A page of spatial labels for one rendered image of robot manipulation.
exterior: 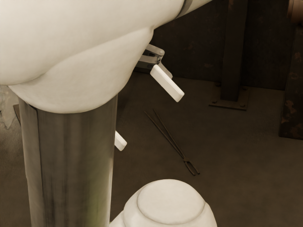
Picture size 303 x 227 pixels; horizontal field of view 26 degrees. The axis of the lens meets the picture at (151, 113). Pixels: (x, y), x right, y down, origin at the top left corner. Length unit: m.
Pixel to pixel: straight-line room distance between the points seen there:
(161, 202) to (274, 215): 0.92
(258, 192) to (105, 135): 1.33
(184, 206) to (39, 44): 0.57
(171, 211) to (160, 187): 0.06
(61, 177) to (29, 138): 0.06
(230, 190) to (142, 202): 0.95
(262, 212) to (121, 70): 1.37
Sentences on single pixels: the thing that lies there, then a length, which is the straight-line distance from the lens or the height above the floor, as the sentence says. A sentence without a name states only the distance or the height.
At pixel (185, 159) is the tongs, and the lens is 2.04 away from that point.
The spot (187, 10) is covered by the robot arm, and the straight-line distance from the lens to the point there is 0.61.
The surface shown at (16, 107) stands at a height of 0.01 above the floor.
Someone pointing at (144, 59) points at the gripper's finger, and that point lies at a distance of 1.11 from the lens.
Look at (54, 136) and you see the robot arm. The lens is 0.65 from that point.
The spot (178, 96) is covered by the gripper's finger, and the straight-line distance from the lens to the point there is 1.11.
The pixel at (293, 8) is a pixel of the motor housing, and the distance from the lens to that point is 1.88.
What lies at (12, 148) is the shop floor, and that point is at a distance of 2.13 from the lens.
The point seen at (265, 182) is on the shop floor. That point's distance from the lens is 2.01.
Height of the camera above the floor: 1.41
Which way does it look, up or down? 39 degrees down
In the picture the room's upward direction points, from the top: straight up
